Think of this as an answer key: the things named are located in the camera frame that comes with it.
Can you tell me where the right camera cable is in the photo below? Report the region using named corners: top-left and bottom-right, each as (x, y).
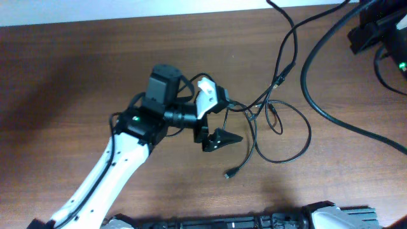
top-left (300, 0), bottom-right (407, 156)

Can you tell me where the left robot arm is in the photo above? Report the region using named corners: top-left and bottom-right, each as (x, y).
top-left (28, 64), bottom-right (242, 228)

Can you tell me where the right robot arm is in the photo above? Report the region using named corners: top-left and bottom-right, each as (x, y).
top-left (347, 0), bottom-right (406, 76)

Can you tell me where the black cable bundle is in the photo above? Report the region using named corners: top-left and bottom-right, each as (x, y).
top-left (222, 0), bottom-right (352, 179)

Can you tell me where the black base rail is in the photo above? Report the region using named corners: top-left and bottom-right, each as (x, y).
top-left (101, 201), bottom-right (382, 229)

